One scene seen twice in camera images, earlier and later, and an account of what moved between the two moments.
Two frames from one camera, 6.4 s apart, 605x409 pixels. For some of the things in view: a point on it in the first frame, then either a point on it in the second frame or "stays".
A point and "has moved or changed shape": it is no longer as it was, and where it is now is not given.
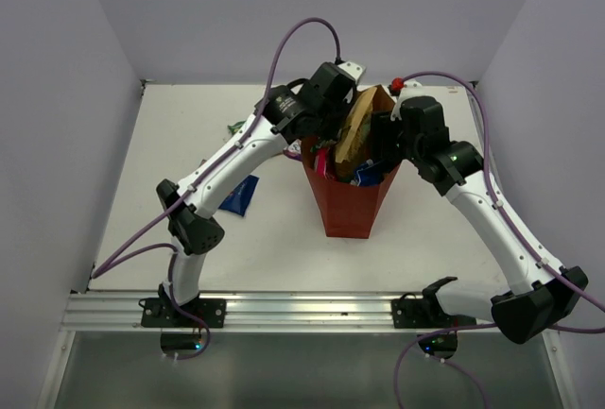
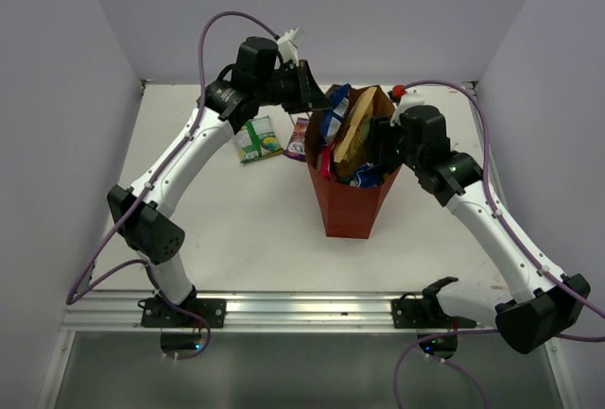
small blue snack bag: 240,197 has moved or changed shape
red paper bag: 351,211 stays
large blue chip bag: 367,175 stays
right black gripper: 383,125 stays
